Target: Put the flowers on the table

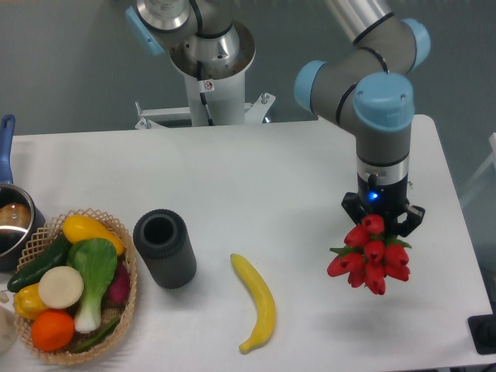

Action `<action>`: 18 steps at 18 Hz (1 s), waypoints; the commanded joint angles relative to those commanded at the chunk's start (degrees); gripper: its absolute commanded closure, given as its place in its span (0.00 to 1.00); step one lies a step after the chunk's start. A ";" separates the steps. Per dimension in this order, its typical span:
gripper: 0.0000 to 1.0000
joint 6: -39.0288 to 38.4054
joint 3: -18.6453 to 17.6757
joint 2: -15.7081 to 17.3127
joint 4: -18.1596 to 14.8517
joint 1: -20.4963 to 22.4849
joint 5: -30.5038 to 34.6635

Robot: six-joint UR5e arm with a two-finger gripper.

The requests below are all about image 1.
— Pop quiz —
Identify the orange fruit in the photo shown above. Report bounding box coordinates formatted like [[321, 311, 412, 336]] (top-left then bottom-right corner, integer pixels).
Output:
[[30, 309, 75, 351]]

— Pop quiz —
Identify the yellow squash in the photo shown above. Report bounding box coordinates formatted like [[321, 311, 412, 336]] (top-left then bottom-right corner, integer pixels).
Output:
[[62, 215, 125, 256]]

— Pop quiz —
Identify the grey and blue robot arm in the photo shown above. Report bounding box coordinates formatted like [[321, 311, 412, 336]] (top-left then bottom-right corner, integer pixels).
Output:
[[126, 1, 430, 236]]

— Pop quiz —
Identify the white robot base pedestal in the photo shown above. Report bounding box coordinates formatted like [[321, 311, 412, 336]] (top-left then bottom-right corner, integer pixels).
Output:
[[135, 20, 276, 129]]

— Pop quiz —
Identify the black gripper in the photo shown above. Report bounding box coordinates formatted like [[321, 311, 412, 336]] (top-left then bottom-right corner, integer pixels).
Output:
[[341, 176, 425, 237]]

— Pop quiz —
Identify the black device at table edge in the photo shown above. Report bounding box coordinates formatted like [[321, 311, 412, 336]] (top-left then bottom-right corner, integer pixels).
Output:
[[467, 314, 495, 355]]

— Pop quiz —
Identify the green chili pepper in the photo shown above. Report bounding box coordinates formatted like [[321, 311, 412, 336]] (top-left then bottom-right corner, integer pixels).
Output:
[[70, 317, 120, 353]]

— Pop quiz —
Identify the woven wicker basket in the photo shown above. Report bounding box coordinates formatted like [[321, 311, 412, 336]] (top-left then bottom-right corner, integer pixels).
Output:
[[15, 208, 137, 366]]

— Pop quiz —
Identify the purple sweet potato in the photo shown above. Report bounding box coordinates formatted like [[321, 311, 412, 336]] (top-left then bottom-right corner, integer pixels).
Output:
[[106, 261, 130, 305]]

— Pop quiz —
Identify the red tulip bouquet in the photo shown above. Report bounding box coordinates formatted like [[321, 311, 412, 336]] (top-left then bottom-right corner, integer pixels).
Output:
[[327, 214, 411, 295]]

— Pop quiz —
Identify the yellow banana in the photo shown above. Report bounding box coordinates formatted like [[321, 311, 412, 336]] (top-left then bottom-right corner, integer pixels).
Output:
[[230, 253, 277, 354]]

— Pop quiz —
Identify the yellow bell pepper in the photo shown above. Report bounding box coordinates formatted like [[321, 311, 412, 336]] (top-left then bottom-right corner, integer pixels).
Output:
[[13, 283, 49, 320]]

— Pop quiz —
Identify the dark grey ribbed vase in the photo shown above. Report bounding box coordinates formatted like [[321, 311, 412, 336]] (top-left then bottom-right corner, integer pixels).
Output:
[[133, 209, 197, 289]]

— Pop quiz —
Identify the white round radish slice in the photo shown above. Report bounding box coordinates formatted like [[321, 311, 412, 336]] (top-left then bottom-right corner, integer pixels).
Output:
[[38, 266, 84, 309]]

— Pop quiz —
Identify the blue handled saucepan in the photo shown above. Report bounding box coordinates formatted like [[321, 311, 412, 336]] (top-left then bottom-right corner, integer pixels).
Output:
[[1, 114, 45, 272]]

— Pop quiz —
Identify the green bok choy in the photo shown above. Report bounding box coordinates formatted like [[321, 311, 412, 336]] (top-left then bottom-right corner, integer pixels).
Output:
[[67, 238, 118, 333]]

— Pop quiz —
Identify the white garlic bulb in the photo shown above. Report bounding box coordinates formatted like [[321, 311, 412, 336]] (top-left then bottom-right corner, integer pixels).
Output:
[[0, 291, 17, 353]]

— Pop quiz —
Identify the green cucumber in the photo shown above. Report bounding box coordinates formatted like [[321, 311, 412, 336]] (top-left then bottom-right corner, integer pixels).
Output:
[[7, 233, 72, 293]]

